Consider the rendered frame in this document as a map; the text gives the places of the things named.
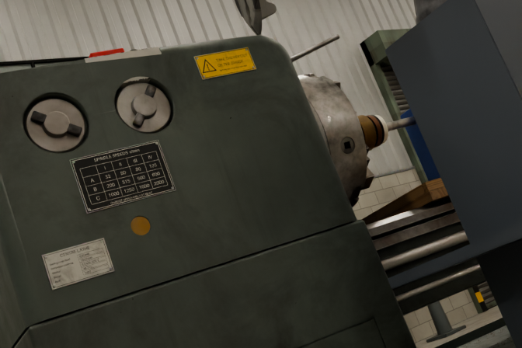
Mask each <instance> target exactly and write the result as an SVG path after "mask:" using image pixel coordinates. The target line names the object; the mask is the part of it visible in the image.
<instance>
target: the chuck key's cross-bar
mask: <svg viewBox="0 0 522 348"><path fill-rule="evenodd" d="M338 39H339V35H338V34H336V35H335V36H333V37H330V38H329V39H327V40H324V41H322V42H321V43H318V44H316V45H315V46H313V47H310V48H308V49H307V50H304V51H302V52H301V53H299V54H296V55H294V56H293V57H291V60H292V62H293V61H296V60H297V59H299V58H301V57H304V56H305V55H307V54H310V53H311V52H313V51H315V50H318V49H319V48H321V47H324V46H325V45H327V44H330V43H331V42H333V41H335V40H338Z"/></svg>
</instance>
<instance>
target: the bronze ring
mask: <svg viewBox="0 0 522 348"><path fill-rule="evenodd" d="M357 117H358V119H359V121H360V125H361V128H362V131H363V134H364V140H365V143H366V144H367V146H368V147H369V148H370V149H369V151H370V150H372V149H373V148H376V147H377V146H380V145H381V144H382V143H383V141H384V138H385V130H384V127H383V124H382V122H381V121H380V120H379V119H378V118H377V117H376V116H375V115H367V116H364V115H359V116H357Z"/></svg>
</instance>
